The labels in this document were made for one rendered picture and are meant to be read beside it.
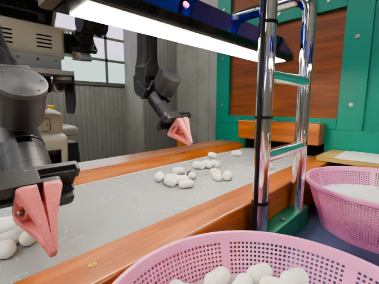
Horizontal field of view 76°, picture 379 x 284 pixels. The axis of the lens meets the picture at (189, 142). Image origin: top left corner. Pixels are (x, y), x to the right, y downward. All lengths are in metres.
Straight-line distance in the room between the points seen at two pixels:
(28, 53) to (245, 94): 0.82
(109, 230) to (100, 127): 3.43
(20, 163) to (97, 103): 3.42
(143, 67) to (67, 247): 0.56
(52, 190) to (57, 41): 0.86
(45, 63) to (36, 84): 0.73
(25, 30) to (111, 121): 2.87
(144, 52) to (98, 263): 0.63
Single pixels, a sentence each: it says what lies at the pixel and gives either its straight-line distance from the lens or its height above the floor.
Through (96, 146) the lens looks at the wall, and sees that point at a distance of 3.79.
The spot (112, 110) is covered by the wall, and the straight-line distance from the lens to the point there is 3.86.
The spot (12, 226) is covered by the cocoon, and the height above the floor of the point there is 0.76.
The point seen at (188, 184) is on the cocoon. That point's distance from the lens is 0.53.
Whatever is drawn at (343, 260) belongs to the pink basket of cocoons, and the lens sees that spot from 0.31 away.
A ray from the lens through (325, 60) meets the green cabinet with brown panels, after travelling 0.94.
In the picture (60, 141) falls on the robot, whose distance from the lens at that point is 1.08.
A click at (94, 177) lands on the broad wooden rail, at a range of 0.62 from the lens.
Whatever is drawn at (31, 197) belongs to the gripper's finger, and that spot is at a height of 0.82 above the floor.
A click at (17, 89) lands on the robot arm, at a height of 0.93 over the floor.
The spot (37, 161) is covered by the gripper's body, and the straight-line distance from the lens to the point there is 0.36.
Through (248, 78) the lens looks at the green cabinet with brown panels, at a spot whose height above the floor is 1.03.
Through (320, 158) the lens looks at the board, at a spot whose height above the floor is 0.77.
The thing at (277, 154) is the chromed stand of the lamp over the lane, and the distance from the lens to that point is 0.40.
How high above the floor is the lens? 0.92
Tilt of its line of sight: 9 degrees down
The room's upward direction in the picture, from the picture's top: straight up
